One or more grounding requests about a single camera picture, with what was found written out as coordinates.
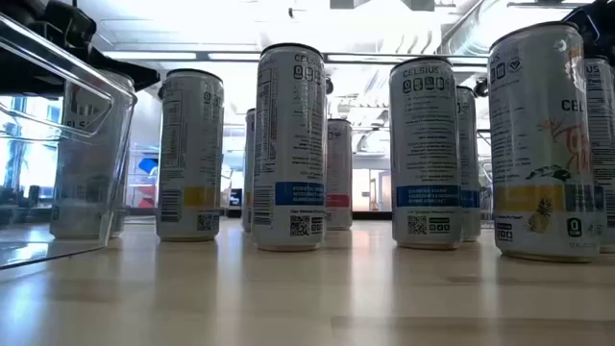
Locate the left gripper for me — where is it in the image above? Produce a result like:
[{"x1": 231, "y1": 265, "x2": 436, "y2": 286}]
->
[{"x1": 0, "y1": 0, "x2": 160, "y2": 95}]

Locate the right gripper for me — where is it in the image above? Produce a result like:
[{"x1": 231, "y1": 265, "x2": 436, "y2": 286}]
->
[{"x1": 562, "y1": 0, "x2": 615, "y2": 59}]

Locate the white Celsius can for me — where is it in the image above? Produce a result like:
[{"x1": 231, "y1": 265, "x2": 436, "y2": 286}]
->
[{"x1": 583, "y1": 55, "x2": 615, "y2": 255}]

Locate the clear plastic bin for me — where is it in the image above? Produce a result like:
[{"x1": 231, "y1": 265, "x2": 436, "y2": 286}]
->
[{"x1": 0, "y1": 12, "x2": 139, "y2": 271}]

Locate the red-band Celsius can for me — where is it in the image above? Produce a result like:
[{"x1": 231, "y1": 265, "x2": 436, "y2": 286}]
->
[{"x1": 325, "y1": 118, "x2": 355, "y2": 232}]

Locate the long ceiling light strip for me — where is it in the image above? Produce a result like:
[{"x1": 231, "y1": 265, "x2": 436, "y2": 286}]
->
[{"x1": 102, "y1": 49, "x2": 489, "y2": 66}]

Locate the silver ventilation duct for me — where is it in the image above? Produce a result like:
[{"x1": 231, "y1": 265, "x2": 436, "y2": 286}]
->
[{"x1": 441, "y1": 0, "x2": 573, "y2": 55}]

